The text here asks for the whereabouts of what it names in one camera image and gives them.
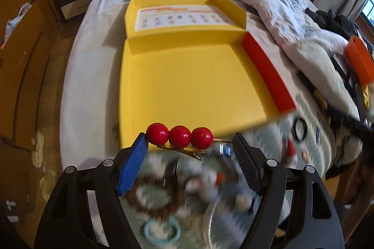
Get red candied haw hair clip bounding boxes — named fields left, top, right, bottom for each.
left=145, top=122, right=234, bottom=162

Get yellow cardboard box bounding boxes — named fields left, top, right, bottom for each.
left=118, top=0, right=297, bottom=150

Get black strap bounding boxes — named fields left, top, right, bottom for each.
left=296, top=70, right=325, bottom=113

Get light blue hair tie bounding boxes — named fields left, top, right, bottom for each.
left=143, top=215, right=182, bottom=246

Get red white charm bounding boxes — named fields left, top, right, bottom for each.
left=285, top=139, right=298, bottom=163

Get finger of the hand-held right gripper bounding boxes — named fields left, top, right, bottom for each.
left=326, top=107, right=374, bottom=138
left=329, top=46, right=362, bottom=92

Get plastic bag in drawer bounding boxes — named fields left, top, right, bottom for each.
left=0, top=2, right=31, bottom=49

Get dark bead bracelet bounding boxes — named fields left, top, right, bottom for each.
left=291, top=117, right=308, bottom=142

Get white plush bunny hair tie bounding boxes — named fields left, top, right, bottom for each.
left=187, top=166, right=226, bottom=203

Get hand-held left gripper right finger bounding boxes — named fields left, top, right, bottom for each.
left=233, top=132, right=345, bottom=249

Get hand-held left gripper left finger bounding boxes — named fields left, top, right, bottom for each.
left=33, top=133, right=149, bottom=249

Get white green patterned bedsheet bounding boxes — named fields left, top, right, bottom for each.
left=60, top=0, right=374, bottom=249

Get orange box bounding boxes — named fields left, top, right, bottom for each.
left=343, top=35, right=374, bottom=83

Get large brown bead bracelet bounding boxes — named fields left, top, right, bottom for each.
left=126, top=170, right=182, bottom=218

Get black cloth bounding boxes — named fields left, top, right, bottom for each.
left=305, top=7, right=360, bottom=42

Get wooden wardrobe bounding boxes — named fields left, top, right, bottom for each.
left=0, top=0, right=69, bottom=156

